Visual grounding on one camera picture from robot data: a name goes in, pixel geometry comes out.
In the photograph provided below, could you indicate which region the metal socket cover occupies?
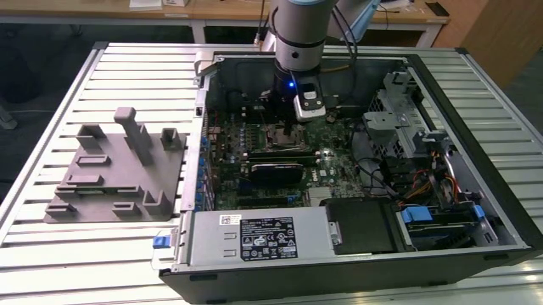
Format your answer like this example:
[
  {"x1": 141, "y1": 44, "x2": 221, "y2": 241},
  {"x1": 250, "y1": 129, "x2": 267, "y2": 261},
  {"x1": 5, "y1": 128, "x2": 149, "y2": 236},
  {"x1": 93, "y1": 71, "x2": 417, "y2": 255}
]
[{"x1": 265, "y1": 125, "x2": 311, "y2": 151}]

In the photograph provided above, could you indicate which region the CPU socket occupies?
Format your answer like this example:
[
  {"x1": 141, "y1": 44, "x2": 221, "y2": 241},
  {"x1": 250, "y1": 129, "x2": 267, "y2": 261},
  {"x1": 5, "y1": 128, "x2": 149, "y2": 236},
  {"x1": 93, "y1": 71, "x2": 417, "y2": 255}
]
[{"x1": 263, "y1": 124, "x2": 310, "y2": 151}]

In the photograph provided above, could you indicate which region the long black expansion slot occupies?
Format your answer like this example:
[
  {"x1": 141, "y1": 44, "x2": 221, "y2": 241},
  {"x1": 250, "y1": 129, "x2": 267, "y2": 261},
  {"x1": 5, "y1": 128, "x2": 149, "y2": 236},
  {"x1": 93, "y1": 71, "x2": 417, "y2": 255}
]
[{"x1": 249, "y1": 151, "x2": 318, "y2": 166}]

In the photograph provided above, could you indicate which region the green motherboard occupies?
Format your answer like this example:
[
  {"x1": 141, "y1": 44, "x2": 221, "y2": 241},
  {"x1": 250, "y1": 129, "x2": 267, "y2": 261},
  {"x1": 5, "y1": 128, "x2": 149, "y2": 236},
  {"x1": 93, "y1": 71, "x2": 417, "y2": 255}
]
[{"x1": 202, "y1": 107, "x2": 370, "y2": 212}]

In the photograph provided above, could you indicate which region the metal drive cage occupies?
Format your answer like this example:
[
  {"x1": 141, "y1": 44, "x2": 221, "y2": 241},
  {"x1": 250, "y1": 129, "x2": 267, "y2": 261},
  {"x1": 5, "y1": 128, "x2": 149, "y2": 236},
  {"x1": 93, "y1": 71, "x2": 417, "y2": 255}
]
[{"x1": 361, "y1": 70, "x2": 459, "y2": 166}]

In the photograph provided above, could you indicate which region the black graphics card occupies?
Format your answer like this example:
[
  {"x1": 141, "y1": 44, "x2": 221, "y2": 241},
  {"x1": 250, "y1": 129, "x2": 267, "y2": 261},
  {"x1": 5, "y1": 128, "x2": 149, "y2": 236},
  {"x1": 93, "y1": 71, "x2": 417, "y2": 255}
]
[{"x1": 249, "y1": 162, "x2": 306, "y2": 186}]

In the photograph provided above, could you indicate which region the silver chipset heatsink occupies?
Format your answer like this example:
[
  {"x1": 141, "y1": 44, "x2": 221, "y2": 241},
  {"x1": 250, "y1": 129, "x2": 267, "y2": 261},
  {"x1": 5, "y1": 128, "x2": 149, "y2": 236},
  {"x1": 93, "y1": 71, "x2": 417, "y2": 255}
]
[{"x1": 307, "y1": 187, "x2": 337, "y2": 204}]

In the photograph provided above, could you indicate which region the short black expansion slot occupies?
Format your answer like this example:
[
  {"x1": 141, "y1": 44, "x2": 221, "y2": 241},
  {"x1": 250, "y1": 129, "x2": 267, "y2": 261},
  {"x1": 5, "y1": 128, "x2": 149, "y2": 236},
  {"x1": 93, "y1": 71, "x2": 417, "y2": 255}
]
[{"x1": 237, "y1": 197, "x2": 290, "y2": 207}]

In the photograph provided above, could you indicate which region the wooden desk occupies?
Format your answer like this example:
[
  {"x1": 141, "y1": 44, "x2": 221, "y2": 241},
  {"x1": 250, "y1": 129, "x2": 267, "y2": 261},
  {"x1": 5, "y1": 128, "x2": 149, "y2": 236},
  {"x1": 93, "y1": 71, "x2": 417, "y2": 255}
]
[{"x1": 0, "y1": 0, "x2": 451, "y2": 48}]

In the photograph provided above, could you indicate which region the black plastic bay cover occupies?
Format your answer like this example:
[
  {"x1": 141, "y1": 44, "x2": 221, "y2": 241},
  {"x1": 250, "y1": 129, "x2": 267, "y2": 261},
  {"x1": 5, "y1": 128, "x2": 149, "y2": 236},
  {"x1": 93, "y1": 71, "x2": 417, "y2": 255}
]
[{"x1": 326, "y1": 196, "x2": 409, "y2": 257}]

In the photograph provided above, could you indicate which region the grey parts rack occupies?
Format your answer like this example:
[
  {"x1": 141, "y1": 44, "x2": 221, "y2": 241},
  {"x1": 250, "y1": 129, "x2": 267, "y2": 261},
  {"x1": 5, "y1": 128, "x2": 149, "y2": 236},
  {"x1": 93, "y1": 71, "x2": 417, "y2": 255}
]
[{"x1": 43, "y1": 107, "x2": 190, "y2": 224}]

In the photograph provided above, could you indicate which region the black power supply label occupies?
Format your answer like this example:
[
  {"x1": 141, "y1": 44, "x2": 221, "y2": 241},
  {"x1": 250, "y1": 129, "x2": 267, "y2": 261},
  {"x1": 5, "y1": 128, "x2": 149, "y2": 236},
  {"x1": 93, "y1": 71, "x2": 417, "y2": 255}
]
[{"x1": 239, "y1": 217, "x2": 299, "y2": 262}]

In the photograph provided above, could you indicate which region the small black box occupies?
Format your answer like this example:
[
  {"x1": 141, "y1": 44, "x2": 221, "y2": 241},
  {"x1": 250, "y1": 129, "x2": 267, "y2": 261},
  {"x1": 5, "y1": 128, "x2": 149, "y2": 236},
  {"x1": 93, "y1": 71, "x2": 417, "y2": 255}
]
[{"x1": 426, "y1": 1, "x2": 451, "y2": 17}]

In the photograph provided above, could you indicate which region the silver power supply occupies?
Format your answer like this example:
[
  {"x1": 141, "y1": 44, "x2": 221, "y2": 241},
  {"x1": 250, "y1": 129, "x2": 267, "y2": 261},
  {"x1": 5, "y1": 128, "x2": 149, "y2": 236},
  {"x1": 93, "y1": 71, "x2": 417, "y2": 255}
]
[{"x1": 186, "y1": 208, "x2": 330, "y2": 266}]

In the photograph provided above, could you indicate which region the blue disk carrier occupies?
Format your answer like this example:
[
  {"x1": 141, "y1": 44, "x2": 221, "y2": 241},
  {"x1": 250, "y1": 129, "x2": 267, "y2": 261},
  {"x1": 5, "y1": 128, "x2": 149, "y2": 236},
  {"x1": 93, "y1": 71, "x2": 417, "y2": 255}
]
[{"x1": 398, "y1": 205, "x2": 487, "y2": 252}]

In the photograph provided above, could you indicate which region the blue case latch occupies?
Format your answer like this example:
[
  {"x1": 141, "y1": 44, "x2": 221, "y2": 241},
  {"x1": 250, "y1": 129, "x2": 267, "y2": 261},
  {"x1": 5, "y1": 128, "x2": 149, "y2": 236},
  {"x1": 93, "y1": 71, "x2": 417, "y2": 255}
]
[{"x1": 153, "y1": 231, "x2": 171, "y2": 250}]

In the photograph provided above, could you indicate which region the wooden cabinet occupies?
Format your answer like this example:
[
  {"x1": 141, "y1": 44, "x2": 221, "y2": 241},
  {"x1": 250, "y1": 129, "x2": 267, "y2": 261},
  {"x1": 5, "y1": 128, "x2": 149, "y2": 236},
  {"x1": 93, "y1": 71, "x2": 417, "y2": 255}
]
[{"x1": 433, "y1": 0, "x2": 543, "y2": 88}]

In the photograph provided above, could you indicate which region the black PC case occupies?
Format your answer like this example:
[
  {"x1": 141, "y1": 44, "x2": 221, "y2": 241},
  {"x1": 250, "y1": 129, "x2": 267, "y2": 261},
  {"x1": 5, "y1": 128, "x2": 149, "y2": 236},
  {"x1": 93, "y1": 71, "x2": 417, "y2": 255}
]
[{"x1": 158, "y1": 50, "x2": 543, "y2": 305}]

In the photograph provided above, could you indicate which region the grey chair foot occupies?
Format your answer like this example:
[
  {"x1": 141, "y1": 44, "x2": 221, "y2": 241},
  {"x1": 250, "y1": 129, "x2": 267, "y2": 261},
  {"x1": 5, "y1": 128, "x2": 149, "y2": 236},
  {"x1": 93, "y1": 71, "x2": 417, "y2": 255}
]
[{"x1": 0, "y1": 104, "x2": 19, "y2": 130}]

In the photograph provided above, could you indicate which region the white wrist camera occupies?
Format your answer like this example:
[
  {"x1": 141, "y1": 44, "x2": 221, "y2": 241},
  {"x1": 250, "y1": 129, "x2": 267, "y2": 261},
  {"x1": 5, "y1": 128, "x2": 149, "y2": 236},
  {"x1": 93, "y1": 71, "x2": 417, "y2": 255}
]
[{"x1": 294, "y1": 81, "x2": 329, "y2": 122}]

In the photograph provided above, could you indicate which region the black cable brass fitting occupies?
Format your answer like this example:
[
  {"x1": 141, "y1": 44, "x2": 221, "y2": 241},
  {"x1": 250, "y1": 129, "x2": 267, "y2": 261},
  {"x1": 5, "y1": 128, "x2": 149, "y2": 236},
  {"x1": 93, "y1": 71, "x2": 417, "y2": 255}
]
[{"x1": 321, "y1": 6, "x2": 362, "y2": 73}]

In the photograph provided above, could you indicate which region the thin dangling cable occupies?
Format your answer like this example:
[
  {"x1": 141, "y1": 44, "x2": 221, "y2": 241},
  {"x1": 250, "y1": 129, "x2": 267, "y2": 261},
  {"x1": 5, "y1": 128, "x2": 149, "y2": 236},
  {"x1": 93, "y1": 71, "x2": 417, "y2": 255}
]
[{"x1": 254, "y1": 0, "x2": 267, "y2": 44}]

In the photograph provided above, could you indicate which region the black camera cable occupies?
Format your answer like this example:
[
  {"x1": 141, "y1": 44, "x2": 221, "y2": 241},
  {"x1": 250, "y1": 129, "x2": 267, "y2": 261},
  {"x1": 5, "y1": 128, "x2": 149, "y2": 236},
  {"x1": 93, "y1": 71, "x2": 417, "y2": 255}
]
[{"x1": 330, "y1": 4, "x2": 362, "y2": 105}]

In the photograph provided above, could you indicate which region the black internal cable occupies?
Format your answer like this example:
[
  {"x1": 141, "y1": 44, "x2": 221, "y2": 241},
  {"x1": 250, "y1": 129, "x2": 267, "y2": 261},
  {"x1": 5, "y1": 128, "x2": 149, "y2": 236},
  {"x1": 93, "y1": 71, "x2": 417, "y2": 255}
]
[{"x1": 351, "y1": 120, "x2": 405, "y2": 204}]

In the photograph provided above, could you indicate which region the orange yellow wire bundle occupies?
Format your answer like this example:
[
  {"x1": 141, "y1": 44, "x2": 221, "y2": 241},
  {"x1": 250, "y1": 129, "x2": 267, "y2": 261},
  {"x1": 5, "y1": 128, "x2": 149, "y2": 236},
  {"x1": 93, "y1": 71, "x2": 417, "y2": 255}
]
[{"x1": 398, "y1": 151, "x2": 463, "y2": 204}]

